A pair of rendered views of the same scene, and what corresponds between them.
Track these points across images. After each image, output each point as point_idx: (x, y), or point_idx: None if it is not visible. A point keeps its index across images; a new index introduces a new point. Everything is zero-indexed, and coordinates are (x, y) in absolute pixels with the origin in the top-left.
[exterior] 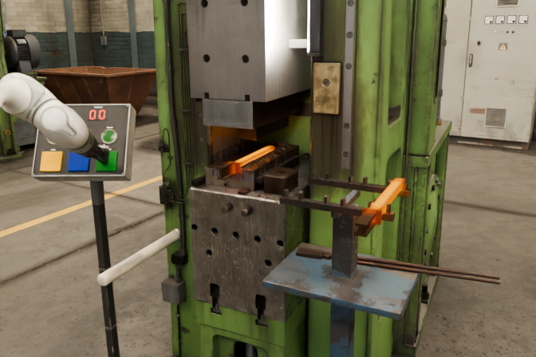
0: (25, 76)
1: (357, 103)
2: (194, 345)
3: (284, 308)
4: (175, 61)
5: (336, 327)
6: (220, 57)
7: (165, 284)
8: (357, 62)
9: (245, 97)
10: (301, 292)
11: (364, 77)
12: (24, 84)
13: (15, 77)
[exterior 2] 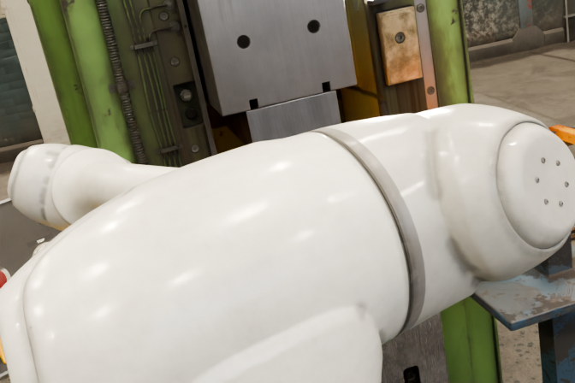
0: (65, 144)
1: (438, 56)
2: None
3: (447, 366)
4: (127, 71)
5: (562, 338)
6: (269, 34)
7: None
8: (429, 0)
9: (322, 87)
10: (566, 308)
11: (441, 19)
12: (111, 155)
13: (64, 151)
